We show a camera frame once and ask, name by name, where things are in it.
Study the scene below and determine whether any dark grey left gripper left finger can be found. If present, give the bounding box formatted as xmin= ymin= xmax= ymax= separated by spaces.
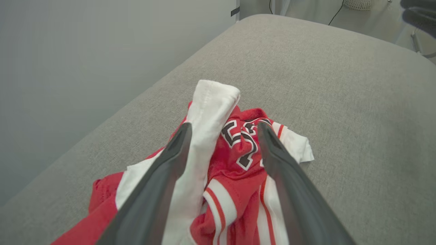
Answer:
xmin=96 ymin=122 xmax=193 ymax=245

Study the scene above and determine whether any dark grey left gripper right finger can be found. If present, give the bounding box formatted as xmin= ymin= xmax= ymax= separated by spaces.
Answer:
xmin=258 ymin=121 xmax=356 ymax=245

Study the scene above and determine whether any white woven laundry basket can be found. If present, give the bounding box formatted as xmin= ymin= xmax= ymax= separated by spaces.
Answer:
xmin=343 ymin=0 xmax=373 ymax=11

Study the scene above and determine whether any red and white sports jersey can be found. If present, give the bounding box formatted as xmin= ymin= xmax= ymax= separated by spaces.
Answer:
xmin=51 ymin=79 xmax=314 ymax=245

